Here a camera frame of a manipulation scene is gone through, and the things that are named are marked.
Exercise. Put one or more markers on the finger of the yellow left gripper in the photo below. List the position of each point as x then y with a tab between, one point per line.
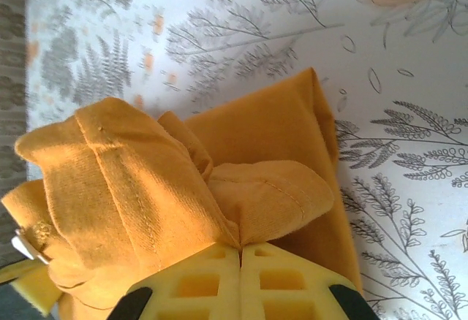
29	285

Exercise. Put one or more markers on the orange t-shirt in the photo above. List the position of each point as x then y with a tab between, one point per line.
146	188

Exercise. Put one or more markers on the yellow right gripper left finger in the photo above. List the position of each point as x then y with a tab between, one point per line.
197	298

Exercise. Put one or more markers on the floral table cover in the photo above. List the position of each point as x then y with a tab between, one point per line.
384	79

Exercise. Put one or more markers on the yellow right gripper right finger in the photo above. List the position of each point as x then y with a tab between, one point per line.
292	298

